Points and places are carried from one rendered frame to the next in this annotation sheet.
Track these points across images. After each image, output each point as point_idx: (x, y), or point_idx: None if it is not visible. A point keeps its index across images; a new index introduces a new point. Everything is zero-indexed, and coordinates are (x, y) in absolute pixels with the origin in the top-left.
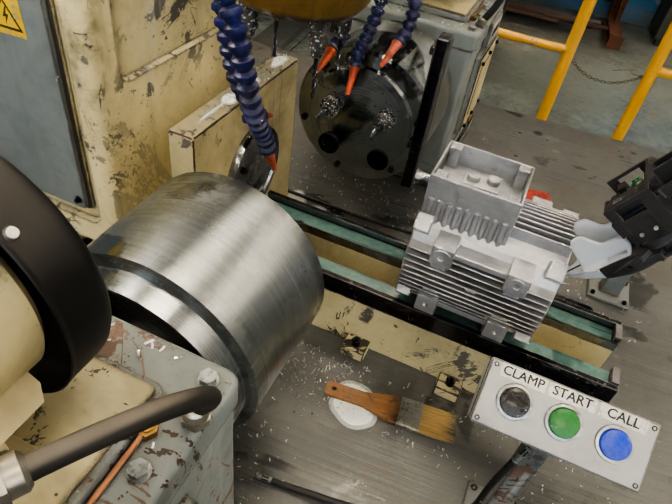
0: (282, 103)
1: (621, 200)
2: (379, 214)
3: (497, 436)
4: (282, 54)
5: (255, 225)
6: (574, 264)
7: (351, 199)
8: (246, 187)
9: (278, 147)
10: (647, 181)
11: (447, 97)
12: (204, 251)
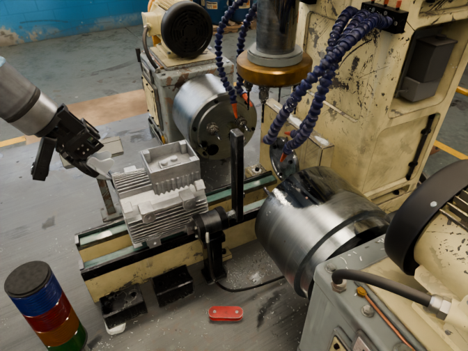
0: (307, 157)
1: (92, 129)
2: (284, 294)
3: None
4: (331, 145)
5: (201, 93)
6: (109, 177)
7: None
8: (216, 93)
9: (294, 171)
10: (83, 120)
11: (287, 260)
12: (198, 83)
